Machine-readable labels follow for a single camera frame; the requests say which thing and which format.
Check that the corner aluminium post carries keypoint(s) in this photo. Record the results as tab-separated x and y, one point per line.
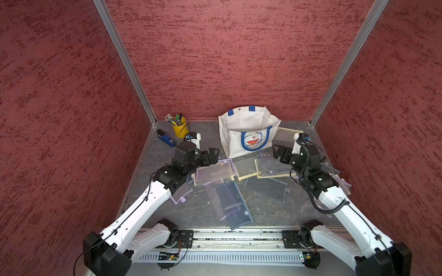
366	28
117	42

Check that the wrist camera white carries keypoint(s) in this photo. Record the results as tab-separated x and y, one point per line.
298	137
194	137

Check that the blue grey mesh pouch front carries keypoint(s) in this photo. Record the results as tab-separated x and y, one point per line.
229	204

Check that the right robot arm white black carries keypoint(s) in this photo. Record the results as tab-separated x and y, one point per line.
372	253

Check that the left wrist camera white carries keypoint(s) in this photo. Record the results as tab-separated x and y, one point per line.
194	137

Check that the yellow trim mesh pouch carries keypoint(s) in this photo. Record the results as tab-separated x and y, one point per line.
246	166

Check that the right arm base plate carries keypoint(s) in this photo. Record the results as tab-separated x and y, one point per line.
294	239

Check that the purple trim mesh pouch centre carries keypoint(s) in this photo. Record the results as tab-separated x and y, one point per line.
223	170

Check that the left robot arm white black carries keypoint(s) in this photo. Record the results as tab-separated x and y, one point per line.
112	251

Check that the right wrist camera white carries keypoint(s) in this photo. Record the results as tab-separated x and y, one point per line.
298	137

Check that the aluminium front rail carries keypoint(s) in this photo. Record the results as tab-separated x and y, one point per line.
241	239

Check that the white canvas Doraemon tote bag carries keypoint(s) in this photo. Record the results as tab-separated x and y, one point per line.
247	129

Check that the beige mesh pouch by bag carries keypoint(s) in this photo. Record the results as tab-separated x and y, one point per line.
287	136

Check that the yellow pen cup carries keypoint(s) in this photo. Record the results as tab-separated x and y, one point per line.
180	127

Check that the left corner aluminium post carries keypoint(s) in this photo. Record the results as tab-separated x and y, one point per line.
117	42

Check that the right corner aluminium post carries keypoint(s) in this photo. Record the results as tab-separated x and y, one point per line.
366	28

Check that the blue stapler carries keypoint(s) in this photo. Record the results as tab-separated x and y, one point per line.
165	138

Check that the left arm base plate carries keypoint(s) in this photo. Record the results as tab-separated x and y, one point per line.
181	238

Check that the pens in cup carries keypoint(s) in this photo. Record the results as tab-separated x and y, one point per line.
172	119

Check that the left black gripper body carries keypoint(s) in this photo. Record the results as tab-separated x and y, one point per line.
204	160

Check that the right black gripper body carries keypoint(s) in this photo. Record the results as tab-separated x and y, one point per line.
288	152

